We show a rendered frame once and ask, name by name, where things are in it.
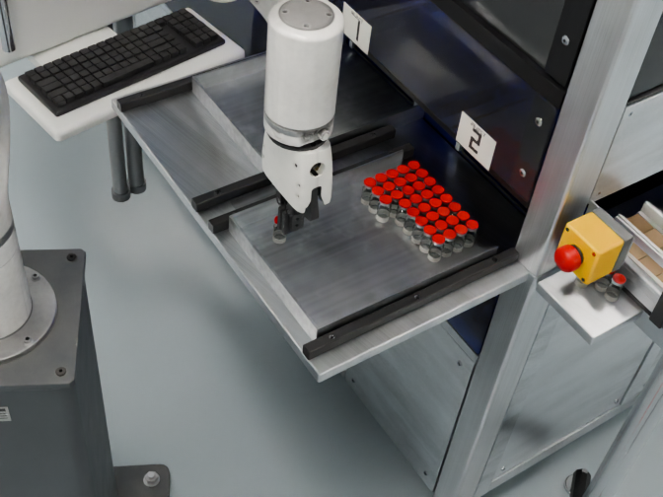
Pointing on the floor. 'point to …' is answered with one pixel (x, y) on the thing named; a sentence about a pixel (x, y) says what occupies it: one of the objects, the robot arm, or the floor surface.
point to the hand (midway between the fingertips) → (291, 217)
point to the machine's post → (551, 223)
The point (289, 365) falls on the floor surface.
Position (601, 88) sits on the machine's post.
